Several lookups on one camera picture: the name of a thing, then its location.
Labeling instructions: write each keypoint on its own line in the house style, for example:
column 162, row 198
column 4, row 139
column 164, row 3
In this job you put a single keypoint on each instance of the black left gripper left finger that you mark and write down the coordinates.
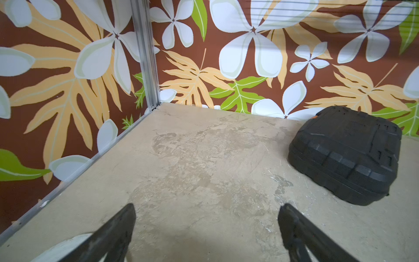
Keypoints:
column 110, row 242

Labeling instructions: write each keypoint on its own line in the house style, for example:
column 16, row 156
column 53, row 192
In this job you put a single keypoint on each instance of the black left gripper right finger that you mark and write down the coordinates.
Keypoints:
column 301, row 237

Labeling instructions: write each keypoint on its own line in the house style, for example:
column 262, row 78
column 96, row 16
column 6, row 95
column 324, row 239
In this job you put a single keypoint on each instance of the black hard plastic case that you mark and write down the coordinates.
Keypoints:
column 351, row 153

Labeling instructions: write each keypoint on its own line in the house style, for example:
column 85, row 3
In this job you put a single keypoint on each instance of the aluminium frame post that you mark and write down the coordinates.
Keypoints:
column 144, row 36

